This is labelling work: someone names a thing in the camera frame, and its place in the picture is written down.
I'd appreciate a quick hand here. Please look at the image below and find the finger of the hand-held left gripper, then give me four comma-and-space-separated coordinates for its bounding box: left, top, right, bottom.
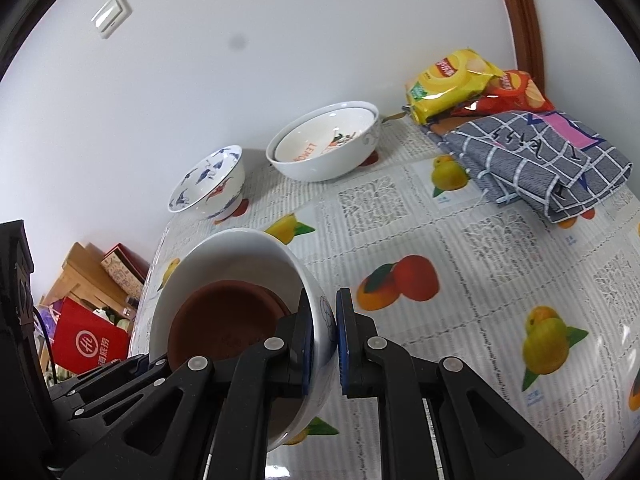
70, 355, 173, 436
50, 354, 152, 407

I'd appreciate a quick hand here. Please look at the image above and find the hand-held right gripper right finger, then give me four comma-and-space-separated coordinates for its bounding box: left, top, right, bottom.
336, 288, 586, 480

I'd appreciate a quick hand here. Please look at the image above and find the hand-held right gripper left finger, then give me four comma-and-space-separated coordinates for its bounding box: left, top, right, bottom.
60, 287, 316, 480

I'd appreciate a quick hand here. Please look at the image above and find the plain white bowl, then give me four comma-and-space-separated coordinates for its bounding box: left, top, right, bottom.
148, 228, 341, 453

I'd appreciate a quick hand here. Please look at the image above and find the red paper bag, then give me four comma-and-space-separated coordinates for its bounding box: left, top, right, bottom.
50, 296, 132, 376

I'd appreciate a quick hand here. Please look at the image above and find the wooden stool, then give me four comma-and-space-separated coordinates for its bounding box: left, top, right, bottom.
42, 242, 151, 331

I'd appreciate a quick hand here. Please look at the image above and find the red patterned box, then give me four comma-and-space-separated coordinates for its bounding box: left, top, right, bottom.
101, 242, 151, 301

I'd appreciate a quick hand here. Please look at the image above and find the fruit print tablecloth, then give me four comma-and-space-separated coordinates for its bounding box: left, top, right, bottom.
129, 110, 640, 480

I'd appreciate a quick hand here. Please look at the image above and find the blue crane print bowl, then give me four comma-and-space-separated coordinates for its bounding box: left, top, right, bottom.
167, 145, 247, 221

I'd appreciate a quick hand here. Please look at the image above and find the large white bowl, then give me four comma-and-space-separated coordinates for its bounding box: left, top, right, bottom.
265, 101, 382, 182

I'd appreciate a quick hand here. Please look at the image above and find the white bowl with orange print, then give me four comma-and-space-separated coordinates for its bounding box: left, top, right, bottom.
272, 107, 376, 163

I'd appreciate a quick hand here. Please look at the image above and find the brown packet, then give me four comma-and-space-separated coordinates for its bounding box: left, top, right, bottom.
422, 112, 468, 136

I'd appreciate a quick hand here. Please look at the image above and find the grey checked cloth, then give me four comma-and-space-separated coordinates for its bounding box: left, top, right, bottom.
420, 108, 633, 223

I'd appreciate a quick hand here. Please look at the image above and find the yellow chip bag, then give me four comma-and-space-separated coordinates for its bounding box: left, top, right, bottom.
404, 49, 503, 126

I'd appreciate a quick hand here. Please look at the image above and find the red chip bag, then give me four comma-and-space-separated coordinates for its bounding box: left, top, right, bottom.
462, 70, 556, 116

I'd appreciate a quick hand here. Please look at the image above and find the thin dark cable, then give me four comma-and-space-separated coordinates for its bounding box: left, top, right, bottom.
31, 305, 53, 386

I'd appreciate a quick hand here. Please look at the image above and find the white wall switch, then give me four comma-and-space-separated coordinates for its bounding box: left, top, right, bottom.
91, 0, 132, 39

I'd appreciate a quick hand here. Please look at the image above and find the brown wooden door frame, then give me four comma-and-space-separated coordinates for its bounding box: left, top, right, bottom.
490, 0, 546, 93

